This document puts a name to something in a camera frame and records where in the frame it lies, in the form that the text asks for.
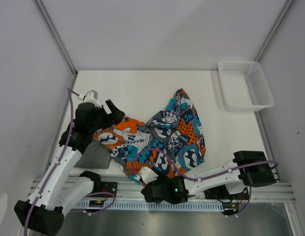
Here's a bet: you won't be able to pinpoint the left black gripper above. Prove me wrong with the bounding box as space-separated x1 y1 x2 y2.
89 100 124 134

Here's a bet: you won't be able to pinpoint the grey shorts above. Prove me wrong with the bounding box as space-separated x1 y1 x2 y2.
74 141 111 169

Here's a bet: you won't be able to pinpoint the colourful patterned shorts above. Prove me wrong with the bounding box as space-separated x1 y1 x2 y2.
93 88 206 184

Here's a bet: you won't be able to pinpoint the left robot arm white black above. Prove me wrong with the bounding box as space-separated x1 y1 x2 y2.
14 100 125 236

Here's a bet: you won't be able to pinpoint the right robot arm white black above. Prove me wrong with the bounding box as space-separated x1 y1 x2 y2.
139 150 278 205

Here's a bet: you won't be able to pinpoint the white plastic basket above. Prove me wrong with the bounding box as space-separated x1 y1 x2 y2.
218 60 275 112

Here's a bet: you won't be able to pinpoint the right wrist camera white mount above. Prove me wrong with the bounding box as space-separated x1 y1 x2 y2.
134 167 158 184

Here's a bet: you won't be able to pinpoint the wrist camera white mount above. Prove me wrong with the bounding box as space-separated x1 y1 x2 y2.
134 167 158 184
78 90 101 107

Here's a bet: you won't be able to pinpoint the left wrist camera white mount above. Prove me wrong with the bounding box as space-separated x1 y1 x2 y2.
78 90 101 107

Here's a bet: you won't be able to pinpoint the white slotted cable duct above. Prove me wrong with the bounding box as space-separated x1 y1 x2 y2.
73 200 224 212

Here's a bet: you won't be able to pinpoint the aluminium mounting rail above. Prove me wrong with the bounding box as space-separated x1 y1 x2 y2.
28 175 296 203

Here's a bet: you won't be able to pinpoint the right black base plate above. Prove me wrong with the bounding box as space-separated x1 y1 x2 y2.
204 185 249 203

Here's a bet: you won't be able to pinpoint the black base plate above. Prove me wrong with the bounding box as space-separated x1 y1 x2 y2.
204 185 249 203
100 181 118 199

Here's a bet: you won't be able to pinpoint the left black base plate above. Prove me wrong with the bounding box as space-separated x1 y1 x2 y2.
100 181 118 199

